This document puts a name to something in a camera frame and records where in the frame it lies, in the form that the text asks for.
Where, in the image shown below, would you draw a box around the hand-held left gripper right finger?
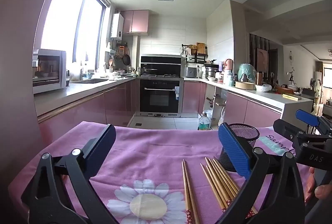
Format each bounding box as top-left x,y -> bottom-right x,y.
215,123 -> 306,224

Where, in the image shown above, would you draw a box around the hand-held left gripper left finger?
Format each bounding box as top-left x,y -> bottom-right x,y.
21,124 -> 118,224

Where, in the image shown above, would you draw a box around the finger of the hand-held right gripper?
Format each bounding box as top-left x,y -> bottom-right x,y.
296,109 -> 332,136
273,118 -> 305,140

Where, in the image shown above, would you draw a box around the black mesh holder cup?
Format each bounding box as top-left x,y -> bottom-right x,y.
218,123 -> 260,172

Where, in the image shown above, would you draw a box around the set of wooden chopsticks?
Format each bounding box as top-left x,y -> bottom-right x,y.
182,157 -> 258,224

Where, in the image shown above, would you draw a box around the person's right hand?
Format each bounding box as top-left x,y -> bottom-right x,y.
305,167 -> 332,202

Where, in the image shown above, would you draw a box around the dark dining table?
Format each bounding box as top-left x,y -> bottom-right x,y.
298,88 -> 318,100

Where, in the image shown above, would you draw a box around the clear plastic food bag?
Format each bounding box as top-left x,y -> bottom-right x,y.
218,107 -> 226,126

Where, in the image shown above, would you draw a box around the white standing air conditioner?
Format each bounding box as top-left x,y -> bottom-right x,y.
314,72 -> 322,96

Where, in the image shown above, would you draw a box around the cooking oil bottle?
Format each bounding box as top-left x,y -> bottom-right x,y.
198,112 -> 211,130

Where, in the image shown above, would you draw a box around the long pink base cabinets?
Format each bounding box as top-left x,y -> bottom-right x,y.
38,79 -> 140,136

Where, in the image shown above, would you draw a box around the living room window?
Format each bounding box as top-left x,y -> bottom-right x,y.
323,63 -> 332,102

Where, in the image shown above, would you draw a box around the pink floral tablecloth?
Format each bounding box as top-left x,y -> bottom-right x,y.
8,120 -> 312,224

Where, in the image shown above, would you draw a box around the round bamboo steamer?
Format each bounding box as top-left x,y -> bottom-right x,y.
235,81 -> 256,90

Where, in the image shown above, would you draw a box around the narrow pink base cabinet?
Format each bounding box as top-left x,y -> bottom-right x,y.
182,81 -> 206,113

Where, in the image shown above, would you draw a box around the steel kitchen sink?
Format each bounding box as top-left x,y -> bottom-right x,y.
71,78 -> 109,84

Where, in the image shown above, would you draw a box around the framed painting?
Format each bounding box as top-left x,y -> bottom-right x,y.
257,48 -> 269,71

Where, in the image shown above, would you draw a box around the black built-in oven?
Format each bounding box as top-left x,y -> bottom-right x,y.
139,78 -> 182,113

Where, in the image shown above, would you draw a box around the steel faucet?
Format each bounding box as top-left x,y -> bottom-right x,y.
79,61 -> 87,80

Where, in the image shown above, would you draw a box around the steel cooking pot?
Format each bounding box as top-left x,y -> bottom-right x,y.
205,66 -> 218,79

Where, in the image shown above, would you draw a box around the pink kettle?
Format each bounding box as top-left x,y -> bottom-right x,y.
224,59 -> 235,77

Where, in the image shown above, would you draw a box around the white countertop oven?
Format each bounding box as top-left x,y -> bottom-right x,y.
32,48 -> 67,95

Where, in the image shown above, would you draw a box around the black range hood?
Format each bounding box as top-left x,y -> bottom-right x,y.
140,54 -> 185,77

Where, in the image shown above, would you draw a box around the white water heater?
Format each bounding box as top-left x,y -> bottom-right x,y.
111,13 -> 124,41

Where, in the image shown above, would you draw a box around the large kitchen window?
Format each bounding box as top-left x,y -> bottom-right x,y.
40,0 -> 107,71

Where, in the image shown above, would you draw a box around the black wall rack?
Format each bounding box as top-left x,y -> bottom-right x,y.
182,43 -> 209,64

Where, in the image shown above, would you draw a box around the pink wall cabinet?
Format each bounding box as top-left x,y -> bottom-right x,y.
122,10 -> 150,34

